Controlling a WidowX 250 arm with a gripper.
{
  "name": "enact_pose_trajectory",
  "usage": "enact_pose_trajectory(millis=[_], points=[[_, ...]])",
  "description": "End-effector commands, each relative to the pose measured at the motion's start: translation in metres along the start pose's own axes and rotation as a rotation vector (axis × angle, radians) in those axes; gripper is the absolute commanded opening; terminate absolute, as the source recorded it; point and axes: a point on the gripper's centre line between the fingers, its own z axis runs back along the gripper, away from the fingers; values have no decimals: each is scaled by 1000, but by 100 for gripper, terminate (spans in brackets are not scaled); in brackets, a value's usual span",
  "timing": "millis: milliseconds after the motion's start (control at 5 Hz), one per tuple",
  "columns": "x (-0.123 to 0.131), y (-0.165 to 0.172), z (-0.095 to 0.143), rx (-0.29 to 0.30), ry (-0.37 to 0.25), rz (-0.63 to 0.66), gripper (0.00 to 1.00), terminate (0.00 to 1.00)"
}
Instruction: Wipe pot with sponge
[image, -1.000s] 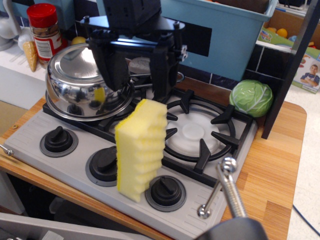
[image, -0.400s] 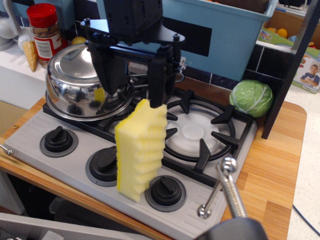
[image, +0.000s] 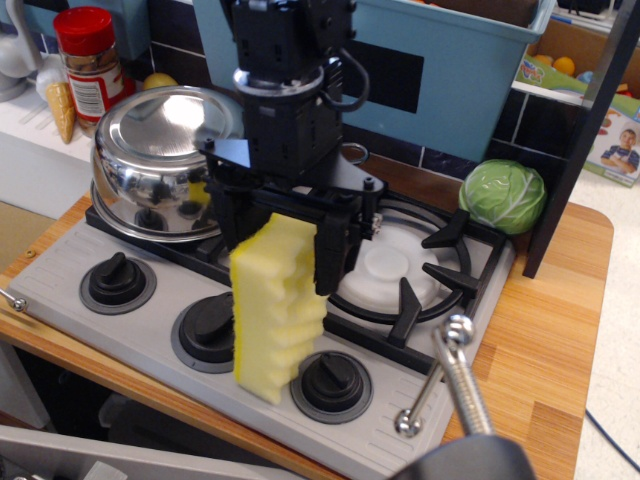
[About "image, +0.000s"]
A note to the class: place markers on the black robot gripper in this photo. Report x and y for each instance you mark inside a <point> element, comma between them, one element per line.
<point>290,162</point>

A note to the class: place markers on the yellow sponge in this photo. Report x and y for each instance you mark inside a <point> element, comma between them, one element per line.
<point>277,313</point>

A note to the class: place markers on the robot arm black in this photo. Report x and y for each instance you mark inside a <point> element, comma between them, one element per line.
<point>292,47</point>

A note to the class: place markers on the stainless steel pot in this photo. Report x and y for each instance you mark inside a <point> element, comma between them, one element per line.
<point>167,123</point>

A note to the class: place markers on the black left burner grate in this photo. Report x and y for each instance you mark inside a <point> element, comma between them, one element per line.
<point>163,208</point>

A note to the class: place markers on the black burner grate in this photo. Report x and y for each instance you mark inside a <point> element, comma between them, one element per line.
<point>422,266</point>
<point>163,208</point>

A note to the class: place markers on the black middle stove knob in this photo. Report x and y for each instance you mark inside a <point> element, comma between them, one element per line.
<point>202,336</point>

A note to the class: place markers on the black stove knob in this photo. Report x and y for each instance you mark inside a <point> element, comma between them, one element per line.
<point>332,388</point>
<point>202,336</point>
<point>118,285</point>

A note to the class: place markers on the grey toy stove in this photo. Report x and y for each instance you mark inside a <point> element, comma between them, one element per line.
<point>166,311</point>

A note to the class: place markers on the black right stove knob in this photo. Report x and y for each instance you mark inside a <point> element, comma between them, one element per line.
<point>332,388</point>

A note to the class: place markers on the black left stove knob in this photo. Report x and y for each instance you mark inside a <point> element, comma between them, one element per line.
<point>118,285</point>

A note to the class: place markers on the black right burner grate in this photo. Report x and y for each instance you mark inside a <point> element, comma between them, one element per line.
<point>422,266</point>

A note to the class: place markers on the yellow toy lemon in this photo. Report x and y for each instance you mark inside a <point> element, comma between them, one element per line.
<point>158,80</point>

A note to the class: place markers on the blue plastic bin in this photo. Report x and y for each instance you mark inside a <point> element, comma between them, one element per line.
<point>431,73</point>

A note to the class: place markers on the green toy cabbage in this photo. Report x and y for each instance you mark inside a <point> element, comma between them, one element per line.
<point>504,195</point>

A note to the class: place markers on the toy ice cream cone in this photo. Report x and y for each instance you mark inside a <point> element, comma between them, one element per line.
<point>60,101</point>

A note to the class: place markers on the red lid spice jar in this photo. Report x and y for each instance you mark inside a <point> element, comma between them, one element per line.
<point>87,46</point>

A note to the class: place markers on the grey toy faucet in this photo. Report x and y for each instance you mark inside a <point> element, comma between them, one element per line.
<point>20,56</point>

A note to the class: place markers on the orange toy fruit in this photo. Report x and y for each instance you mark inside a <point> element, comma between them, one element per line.
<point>565,65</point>

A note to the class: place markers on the toy box with boy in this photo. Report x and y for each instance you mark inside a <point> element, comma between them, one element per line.
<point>614,154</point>

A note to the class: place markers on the black vertical post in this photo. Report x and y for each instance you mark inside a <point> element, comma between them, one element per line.
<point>613,63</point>

